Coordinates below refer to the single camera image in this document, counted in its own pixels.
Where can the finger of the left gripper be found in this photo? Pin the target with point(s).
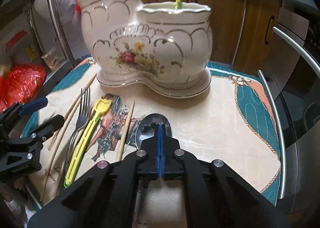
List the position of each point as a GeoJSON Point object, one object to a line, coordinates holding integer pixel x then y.
{"type": "Point", "coordinates": [29, 109]}
{"type": "Point", "coordinates": [48, 128]}

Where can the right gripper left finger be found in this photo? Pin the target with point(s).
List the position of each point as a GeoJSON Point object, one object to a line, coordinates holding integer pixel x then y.
{"type": "Point", "coordinates": [105, 196]}

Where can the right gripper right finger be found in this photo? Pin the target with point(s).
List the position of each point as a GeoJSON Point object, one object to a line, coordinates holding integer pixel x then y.
{"type": "Point", "coordinates": [214, 194]}

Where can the silver steel fork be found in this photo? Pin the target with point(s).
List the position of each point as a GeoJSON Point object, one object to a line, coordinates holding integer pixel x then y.
{"type": "Point", "coordinates": [81, 122]}

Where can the silver steel spoon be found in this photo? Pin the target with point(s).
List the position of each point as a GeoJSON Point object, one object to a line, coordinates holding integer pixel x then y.
{"type": "Point", "coordinates": [147, 126]}

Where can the red bag on shelf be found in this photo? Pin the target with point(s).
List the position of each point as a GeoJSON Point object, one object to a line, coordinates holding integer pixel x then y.
{"type": "Point", "coordinates": [20, 83]}

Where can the plastic cup on shelf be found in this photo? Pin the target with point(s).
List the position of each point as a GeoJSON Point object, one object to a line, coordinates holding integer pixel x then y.
{"type": "Point", "coordinates": [51, 59]}

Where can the metal shelf rack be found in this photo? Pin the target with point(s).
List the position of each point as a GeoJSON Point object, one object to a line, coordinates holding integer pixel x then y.
{"type": "Point", "coordinates": [30, 29]}

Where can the quilted teal peach table mat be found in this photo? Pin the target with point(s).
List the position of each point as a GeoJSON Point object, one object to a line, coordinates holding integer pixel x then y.
{"type": "Point", "coordinates": [231, 121]}

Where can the cream floral ceramic utensil holder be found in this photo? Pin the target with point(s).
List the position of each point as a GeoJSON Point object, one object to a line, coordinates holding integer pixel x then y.
{"type": "Point", "coordinates": [156, 44]}

